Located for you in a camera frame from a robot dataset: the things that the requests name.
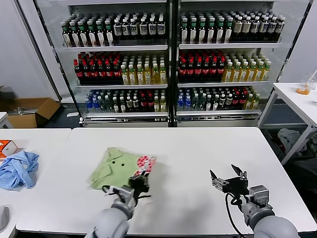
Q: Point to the small yellow juice bottle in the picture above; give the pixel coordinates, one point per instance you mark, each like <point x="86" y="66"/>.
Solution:
<point x="156" y="106"/>
<point x="163" y="106"/>
<point x="255" y="103"/>
<point x="248" y="103"/>

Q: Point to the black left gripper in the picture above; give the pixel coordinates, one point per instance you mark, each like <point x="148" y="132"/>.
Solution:
<point x="138" y="186"/>

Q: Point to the white-cap dark bottle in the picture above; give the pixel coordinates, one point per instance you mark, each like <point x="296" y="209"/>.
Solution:
<point x="122" y="106"/>
<point x="208" y="104"/>
<point x="216" y="104"/>
<point x="115" y="106"/>

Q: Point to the dark bottle blue-white label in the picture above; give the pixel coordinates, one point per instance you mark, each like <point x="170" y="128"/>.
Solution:
<point x="125" y="30"/>
<point x="271" y="27"/>
<point x="134" y="30"/>
<point x="161" y="29"/>
<point x="254" y="27"/>
<point x="263" y="27"/>
<point x="143" y="29"/>
<point x="152" y="29"/>
<point x="117" y="30"/>
<point x="280" y="27"/>

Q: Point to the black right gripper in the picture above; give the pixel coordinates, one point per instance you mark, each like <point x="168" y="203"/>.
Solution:
<point x="237" y="186"/>

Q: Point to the small white table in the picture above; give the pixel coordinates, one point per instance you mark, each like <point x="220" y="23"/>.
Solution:
<point x="3" y="119"/>

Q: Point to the dark bottle beige label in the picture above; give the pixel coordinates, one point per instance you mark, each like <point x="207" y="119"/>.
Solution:
<point x="246" y="28"/>
<point x="237" y="28"/>

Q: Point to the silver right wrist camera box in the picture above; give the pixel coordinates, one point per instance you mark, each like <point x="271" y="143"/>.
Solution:
<point x="259" y="195"/>

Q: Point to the dark tea bottle white label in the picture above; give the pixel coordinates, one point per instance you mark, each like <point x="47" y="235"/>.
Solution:
<point x="229" y="102"/>
<point x="222" y="102"/>
<point x="135" y="106"/>
<point x="129" y="106"/>

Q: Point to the open cardboard box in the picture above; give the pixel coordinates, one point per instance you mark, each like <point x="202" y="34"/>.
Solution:
<point x="22" y="121"/>

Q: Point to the green-cap dark tea bottle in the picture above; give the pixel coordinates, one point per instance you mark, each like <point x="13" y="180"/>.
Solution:
<point x="193" y="34"/>
<point x="210" y="34"/>
<point x="183" y="34"/>
<point x="67" y="37"/>
<point x="201" y="34"/>
<point x="82" y="37"/>
<point x="228" y="34"/>
<point x="219" y="34"/>
<point x="109" y="37"/>
<point x="91" y="37"/>
<point x="74" y="37"/>
<point x="100" y="37"/>

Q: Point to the glass beaker orange liquid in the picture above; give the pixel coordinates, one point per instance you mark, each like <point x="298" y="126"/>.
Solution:
<point x="302" y="91"/>

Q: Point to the grey cloth pile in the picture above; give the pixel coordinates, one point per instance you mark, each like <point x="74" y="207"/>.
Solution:
<point x="289" y="138"/>

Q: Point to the clear green water bottle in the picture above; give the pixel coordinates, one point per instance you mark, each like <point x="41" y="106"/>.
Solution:
<point x="109" y="106"/>
<point x="102" y="106"/>
<point x="195" y="104"/>
<point x="202" y="104"/>

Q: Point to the white flat floor object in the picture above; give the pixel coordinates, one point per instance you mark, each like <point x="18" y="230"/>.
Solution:
<point x="72" y="114"/>

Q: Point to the small red-cap cola bottle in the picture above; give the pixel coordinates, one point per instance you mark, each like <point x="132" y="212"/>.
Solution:
<point x="150" y="105"/>
<point x="243" y="102"/>
<point x="143" y="105"/>
<point x="235" y="102"/>

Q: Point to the green polo shirt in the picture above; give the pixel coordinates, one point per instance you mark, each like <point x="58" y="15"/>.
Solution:
<point x="116" y="171"/>

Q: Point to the black plastic basket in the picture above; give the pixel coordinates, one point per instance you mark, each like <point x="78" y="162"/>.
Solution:
<point x="273" y="146"/>

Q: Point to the orange and white box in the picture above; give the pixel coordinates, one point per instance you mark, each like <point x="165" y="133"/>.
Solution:
<point x="7" y="148"/>

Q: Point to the white side table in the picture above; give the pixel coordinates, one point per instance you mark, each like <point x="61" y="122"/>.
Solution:
<point x="289" y="95"/>

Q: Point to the crumpled light blue shirt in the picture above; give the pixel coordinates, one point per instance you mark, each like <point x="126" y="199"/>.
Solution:
<point x="17" y="171"/>

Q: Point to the grey rounded object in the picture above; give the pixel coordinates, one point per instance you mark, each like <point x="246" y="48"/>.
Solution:
<point x="3" y="218"/>

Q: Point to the glass beverage display cabinet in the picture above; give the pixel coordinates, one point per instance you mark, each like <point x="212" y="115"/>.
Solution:
<point x="223" y="46"/>
<point x="119" y="48"/>

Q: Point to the blue drink bottle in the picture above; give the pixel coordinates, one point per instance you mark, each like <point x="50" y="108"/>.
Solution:
<point x="188" y="104"/>
<point x="96" y="106"/>
<point x="181" y="104"/>
<point x="88" y="106"/>

